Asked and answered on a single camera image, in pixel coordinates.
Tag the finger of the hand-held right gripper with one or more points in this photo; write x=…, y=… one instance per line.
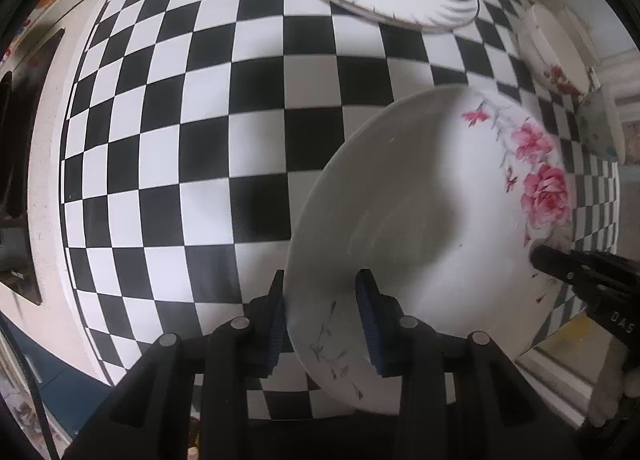
x=575, y=267

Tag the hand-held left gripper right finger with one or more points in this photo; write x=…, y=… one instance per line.
x=370, y=325

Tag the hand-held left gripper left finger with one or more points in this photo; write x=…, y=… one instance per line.
x=274, y=325

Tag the white plate with pink flowers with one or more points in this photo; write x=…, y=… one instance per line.
x=415, y=200

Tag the white bowl with blue flowers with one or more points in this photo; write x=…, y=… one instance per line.
x=602, y=123

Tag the white bowl with red flowers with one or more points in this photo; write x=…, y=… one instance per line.
x=552, y=53

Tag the black and white checkered mat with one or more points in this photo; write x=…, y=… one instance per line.
x=200, y=140

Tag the blue cabinet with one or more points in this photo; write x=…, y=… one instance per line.
x=60, y=380

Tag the black stovetop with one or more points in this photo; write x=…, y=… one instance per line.
x=27, y=150

